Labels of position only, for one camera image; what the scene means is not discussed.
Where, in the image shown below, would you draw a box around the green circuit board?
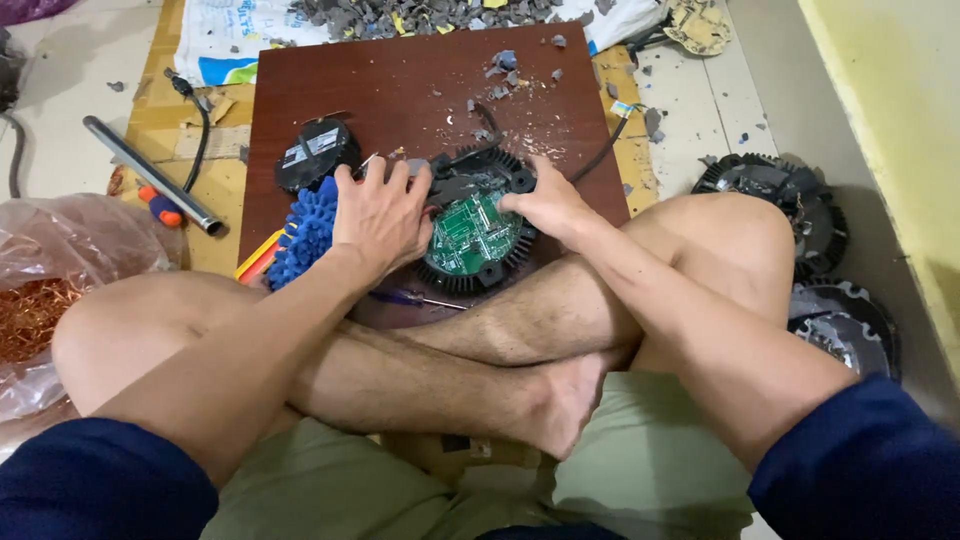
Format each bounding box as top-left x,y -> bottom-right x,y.
429,191 -> 526,276

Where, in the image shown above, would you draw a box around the grey metal pipe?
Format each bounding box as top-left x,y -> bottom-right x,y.
82,115 -> 228,238

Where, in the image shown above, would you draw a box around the round black labelled cover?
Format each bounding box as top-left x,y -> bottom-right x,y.
273,114 -> 363,194

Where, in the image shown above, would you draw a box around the navy left sleeve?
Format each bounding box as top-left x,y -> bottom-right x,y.
0,417 -> 220,540

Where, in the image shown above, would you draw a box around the pile of grey plastic fragments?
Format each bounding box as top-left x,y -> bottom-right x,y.
287,0 -> 567,43

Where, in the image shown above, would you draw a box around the black cable with white connector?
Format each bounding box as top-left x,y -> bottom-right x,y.
568,100 -> 640,186

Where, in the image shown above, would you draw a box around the green shorts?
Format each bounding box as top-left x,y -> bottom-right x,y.
198,370 -> 760,540

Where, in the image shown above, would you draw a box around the blue handled screwdriver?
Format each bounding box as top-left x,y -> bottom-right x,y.
366,288 -> 471,312

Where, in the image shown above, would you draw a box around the person's right leg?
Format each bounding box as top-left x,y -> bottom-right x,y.
388,192 -> 798,376

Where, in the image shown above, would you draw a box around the brown wooden board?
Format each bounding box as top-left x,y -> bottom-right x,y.
237,21 -> 633,331

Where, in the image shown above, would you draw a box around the navy sleeve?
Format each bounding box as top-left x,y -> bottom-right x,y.
0,417 -> 220,540
747,373 -> 960,540

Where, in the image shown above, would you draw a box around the clear plastic bag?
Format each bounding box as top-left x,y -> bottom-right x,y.
0,192 -> 186,425

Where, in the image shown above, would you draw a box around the blue chenille mitt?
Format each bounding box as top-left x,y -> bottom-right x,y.
267,176 -> 340,292

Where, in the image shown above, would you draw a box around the broken black finned housing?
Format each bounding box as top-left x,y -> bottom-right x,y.
690,153 -> 851,280
786,277 -> 903,384

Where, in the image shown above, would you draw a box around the person's leg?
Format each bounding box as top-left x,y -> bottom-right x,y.
388,192 -> 798,376
51,270 -> 613,461

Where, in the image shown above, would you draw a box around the yellow red tool handle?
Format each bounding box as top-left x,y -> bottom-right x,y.
234,223 -> 298,286

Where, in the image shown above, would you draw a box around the white woven sack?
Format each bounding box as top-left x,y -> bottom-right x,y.
174,0 -> 665,88

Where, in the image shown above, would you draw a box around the person's right hand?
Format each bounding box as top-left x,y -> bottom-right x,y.
498,154 -> 603,246

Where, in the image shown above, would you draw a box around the heap of copper wire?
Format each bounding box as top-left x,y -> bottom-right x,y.
0,276 -> 90,366

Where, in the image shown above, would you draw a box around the purple cloth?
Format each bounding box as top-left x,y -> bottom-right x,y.
0,0 -> 79,27

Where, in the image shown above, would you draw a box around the round beige circuit disc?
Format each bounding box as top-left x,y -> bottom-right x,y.
663,0 -> 734,58

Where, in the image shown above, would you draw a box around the person's left hand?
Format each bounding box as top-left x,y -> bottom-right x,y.
332,156 -> 435,276

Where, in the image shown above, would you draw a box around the scattered grey plastic bits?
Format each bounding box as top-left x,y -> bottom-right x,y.
465,33 -> 570,145

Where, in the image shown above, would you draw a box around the black cable with plug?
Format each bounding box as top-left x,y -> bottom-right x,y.
163,67 -> 213,195

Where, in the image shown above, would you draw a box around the navy right sleeve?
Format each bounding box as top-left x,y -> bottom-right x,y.
747,373 -> 960,540

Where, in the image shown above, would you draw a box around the round black finned housing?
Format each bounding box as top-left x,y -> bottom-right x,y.
412,145 -> 541,298

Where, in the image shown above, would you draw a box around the person's left leg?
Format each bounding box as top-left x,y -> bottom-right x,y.
51,270 -> 613,461

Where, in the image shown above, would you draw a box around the orange handled screwdriver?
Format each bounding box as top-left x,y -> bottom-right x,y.
138,185 -> 186,229

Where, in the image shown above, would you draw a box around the grey cable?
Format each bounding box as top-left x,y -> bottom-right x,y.
0,111 -> 28,201

